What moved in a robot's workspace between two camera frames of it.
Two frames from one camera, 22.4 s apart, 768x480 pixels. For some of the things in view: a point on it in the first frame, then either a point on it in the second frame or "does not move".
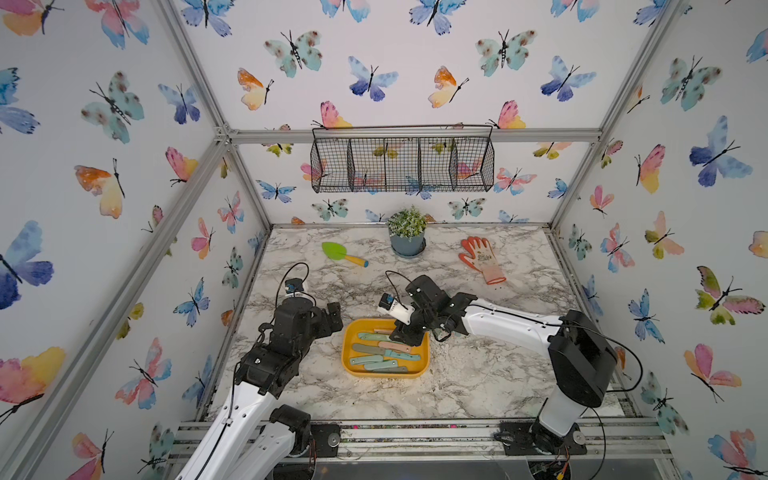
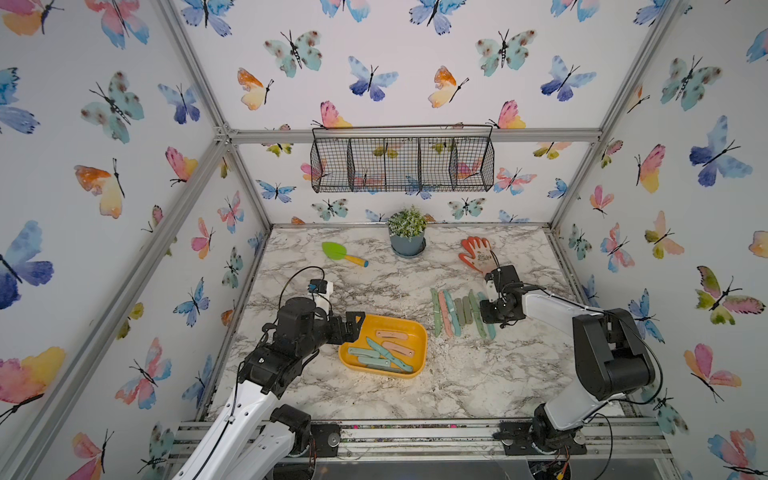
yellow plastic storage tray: x=368 y=351 does not move
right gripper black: x=401 y=335 to x=485 y=312
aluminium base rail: x=465 y=440 does not move
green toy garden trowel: x=338 y=252 does not move
